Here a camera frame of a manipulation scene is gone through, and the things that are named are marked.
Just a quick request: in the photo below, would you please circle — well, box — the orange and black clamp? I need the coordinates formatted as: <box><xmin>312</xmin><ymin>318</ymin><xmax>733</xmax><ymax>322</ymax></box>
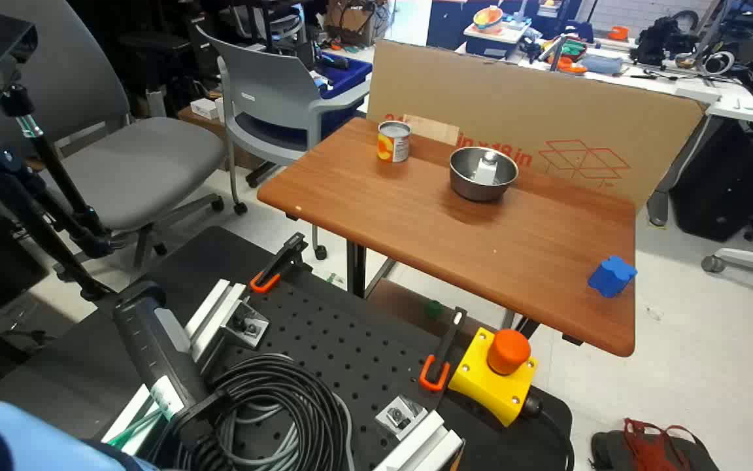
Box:
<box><xmin>417</xmin><ymin>307</ymin><xmax>470</xmax><ymax>394</ymax></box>
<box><xmin>249</xmin><ymin>231</ymin><xmax>312</xmax><ymax>298</ymax></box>

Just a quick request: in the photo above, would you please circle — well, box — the light grey plastic chair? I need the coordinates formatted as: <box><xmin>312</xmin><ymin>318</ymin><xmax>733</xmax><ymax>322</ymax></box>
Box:
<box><xmin>193</xmin><ymin>24</ymin><xmax>378</xmax><ymax>218</ymax></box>

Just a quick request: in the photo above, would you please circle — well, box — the black perforated base board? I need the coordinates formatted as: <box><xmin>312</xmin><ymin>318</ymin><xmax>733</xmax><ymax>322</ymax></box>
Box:
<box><xmin>0</xmin><ymin>226</ymin><xmax>575</xmax><ymax>471</ymax></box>

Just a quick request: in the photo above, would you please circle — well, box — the blue storage bin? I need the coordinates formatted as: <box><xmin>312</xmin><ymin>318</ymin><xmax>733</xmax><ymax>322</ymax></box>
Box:
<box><xmin>310</xmin><ymin>49</ymin><xmax>378</xmax><ymax>100</ymax></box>

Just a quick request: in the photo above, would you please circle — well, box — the coiled black cable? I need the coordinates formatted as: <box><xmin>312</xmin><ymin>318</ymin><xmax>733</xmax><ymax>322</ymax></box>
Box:
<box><xmin>170</xmin><ymin>350</ymin><xmax>358</xmax><ymax>471</ymax></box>

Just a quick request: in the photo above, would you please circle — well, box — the white cluttered desk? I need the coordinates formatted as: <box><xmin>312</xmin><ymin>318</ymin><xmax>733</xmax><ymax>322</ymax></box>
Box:
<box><xmin>457</xmin><ymin>16</ymin><xmax>753</xmax><ymax>126</ymax></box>

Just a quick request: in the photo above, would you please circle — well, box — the long aluminium rail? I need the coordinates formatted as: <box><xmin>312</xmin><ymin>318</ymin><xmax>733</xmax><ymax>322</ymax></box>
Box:
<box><xmin>99</xmin><ymin>277</ymin><xmax>272</xmax><ymax>451</ymax></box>

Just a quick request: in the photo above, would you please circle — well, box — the metal bowl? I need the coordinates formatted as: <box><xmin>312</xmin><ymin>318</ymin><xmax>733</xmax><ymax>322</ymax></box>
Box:
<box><xmin>448</xmin><ymin>143</ymin><xmax>524</xmax><ymax>203</ymax></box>

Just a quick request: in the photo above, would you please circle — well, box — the black power box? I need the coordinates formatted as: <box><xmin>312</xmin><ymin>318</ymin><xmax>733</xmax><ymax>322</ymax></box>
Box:
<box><xmin>114</xmin><ymin>277</ymin><xmax>215</xmax><ymax>423</ymax></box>

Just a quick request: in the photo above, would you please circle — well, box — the black table leg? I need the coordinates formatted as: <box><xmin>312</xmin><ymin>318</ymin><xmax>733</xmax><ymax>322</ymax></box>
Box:
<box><xmin>345</xmin><ymin>237</ymin><xmax>371</xmax><ymax>298</ymax></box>

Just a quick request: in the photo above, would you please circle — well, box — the yellow emergency stop box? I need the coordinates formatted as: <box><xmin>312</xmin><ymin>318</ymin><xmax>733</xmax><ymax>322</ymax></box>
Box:
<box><xmin>448</xmin><ymin>326</ymin><xmax>541</xmax><ymax>430</ymax></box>

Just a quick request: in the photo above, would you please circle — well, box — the grey padded office chair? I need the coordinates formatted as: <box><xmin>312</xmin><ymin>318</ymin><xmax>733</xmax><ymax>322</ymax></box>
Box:
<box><xmin>0</xmin><ymin>0</ymin><xmax>252</xmax><ymax>270</ymax></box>

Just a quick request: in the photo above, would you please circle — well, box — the cardboard back panel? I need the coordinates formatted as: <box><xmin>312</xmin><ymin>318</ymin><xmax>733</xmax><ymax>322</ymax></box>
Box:
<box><xmin>363</xmin><ymin>36</ymin><xmax>711</xmax><ymax>211</ymax></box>

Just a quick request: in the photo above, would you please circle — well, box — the black camera tripod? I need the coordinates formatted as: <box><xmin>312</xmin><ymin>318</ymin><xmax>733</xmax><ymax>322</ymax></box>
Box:
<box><xmin>0</xmin><ymin>82</ymin><xmax>121</xmax><ymax>303</ymax></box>

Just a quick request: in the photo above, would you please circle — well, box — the blue cube block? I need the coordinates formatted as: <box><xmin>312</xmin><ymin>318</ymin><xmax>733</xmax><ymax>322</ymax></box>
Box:
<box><xmin>585</xmin><ymin>254</ymin><xmax>640</xmax><ymax>301</ymax></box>

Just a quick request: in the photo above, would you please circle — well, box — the black backpack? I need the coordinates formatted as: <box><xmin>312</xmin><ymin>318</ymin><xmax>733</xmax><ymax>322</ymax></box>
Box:
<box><xmin>670</xmin><ymin>116</ymin><xmax>753</xmax><ymax>244</ymax></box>

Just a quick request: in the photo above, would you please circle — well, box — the short aluminium rail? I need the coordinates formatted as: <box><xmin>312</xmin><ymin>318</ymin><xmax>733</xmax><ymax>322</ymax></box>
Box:
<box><xmin>371</xmin><ymin>394</ymin><xmax>468</xmax><ymax>471</ymax></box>

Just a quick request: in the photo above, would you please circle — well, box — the red and black bag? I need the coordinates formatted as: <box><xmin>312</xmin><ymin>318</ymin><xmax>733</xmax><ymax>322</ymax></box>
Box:
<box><xmin>588</xmin><ymin>415</ymin><xmax>721</xmax><ymax>471</ymax></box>

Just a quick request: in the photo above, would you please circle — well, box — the blue cloth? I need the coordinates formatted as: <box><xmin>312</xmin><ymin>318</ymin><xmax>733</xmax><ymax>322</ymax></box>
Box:
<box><xmin>0</xmin><ymin>394</ymin><xmax>162</xmax><ymax>471</ymax></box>

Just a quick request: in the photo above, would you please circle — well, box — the tin can with orange label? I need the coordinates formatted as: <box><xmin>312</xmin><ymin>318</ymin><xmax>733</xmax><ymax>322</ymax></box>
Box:
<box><xmin>374</xmin><ymin>117</ymin><xmax>417</xmax><ymax>168</ymax></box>

